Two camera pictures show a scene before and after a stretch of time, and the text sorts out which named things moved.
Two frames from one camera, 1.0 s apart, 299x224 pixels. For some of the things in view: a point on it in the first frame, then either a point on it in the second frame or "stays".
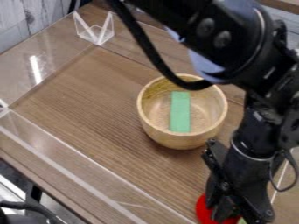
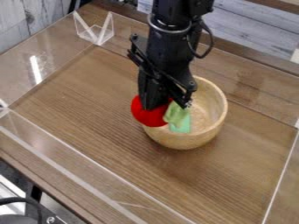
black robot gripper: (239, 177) to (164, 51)
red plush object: (205, 216) to (149, 117)
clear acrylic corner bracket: (94, 33) stays
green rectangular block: (180, 111) stays
